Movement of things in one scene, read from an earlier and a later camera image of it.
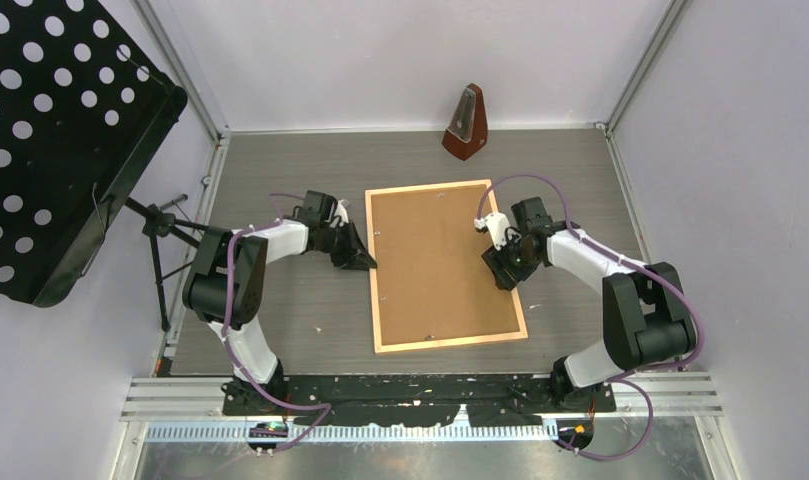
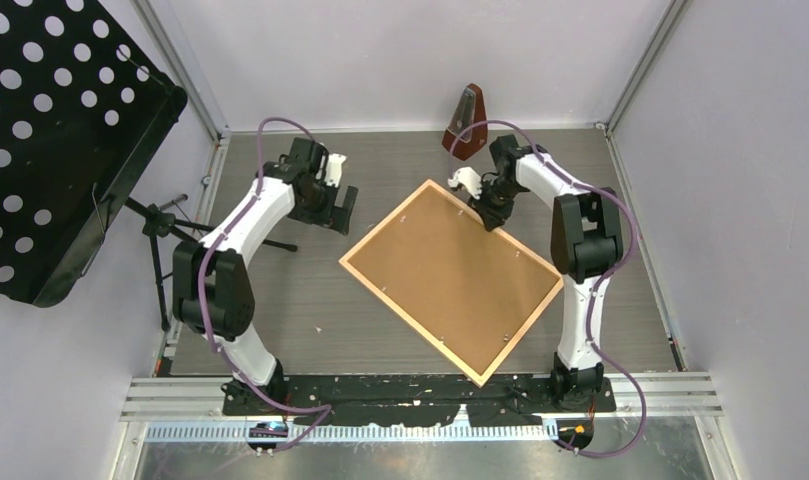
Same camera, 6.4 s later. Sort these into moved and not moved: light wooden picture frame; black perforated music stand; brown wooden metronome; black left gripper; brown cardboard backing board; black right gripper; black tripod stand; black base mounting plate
Moved: light wooden picture frame; black left gripper; black right gripper; brown cardboard backing board
Not moved: brown wooden metronome; black base mounting plate; black tripod stand; black perforated music stand
